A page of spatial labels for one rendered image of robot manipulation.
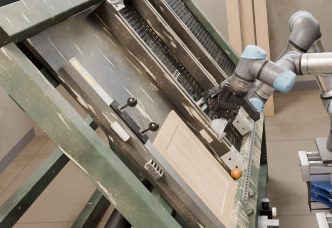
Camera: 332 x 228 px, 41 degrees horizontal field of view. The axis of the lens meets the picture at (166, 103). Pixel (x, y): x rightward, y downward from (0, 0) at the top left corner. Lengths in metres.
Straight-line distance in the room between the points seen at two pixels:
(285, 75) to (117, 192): 0.67
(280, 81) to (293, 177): 2.51
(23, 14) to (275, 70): 0.84
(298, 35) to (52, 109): 1.07
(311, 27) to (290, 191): 2.02
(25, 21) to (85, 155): 0.48
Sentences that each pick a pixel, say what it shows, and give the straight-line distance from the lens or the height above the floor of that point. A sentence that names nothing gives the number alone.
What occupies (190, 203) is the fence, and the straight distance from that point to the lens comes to 1.76.
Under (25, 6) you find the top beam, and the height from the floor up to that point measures 1.91.
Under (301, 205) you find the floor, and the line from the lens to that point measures 3.60.
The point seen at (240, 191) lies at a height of 0.91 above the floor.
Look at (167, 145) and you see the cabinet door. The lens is 1.85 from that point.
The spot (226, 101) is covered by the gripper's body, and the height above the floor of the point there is 1.50.
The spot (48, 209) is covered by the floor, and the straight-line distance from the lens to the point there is 4.04.
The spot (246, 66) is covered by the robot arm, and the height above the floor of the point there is 1.63.
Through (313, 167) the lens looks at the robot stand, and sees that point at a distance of 2.16.
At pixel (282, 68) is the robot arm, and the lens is 1.48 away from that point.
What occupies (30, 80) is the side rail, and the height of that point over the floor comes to 1.71.
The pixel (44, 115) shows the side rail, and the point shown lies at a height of 1.59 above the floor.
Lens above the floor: 2.08
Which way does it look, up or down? 21 degrees down
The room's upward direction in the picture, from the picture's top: 9 degrees counter-clockwise
